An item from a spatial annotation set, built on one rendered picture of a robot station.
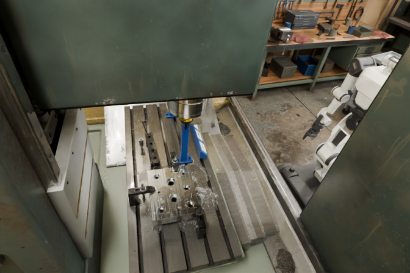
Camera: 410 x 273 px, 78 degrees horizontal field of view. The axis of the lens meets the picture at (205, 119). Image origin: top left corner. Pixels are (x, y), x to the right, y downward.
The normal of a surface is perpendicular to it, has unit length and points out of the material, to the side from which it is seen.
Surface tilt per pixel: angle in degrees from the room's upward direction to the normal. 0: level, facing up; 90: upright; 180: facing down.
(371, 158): 90
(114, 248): 0
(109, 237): 0
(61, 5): 90
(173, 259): 0
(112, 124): 25
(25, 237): 90
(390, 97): 90
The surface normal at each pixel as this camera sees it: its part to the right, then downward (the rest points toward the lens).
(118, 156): 0.18, -0.43
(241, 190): 0.12, -0.67
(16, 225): 0.25, 0.64
